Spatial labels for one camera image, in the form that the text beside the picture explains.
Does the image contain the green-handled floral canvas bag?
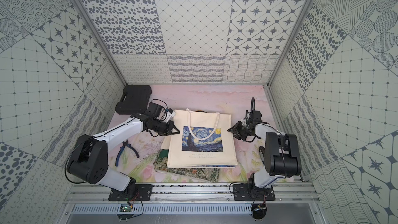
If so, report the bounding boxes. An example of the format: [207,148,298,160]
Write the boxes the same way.
[154,136,220,183]

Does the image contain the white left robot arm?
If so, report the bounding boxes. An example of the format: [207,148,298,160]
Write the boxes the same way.
[64,114,180,198]

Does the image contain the right round circuit board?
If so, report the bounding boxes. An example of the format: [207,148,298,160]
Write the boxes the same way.
[251,203,267,220]

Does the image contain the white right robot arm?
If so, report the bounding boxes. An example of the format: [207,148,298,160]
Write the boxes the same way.
[228,110,302,194]

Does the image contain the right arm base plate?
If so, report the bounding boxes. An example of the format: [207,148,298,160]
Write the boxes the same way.
[230,184,276,201]

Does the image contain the left green circuit board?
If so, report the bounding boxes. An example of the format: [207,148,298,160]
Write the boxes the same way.
[117,205,134,221]

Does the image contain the black plastic tool case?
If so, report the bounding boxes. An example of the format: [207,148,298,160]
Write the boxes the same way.
[115,85,152,115]

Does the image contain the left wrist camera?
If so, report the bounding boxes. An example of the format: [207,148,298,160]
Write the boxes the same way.
[161,108,176,122]

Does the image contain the starry night canvas bag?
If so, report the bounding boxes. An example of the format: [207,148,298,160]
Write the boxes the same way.
[167,110,238,169]

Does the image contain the blue-handled pliers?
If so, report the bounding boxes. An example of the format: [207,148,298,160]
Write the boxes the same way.
[115,140,140,168]

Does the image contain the aluminium mounting rail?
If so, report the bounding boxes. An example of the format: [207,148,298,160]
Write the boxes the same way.
[64,182,320,204]

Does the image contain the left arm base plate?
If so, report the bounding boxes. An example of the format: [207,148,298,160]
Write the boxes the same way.
[108,184,153,202]

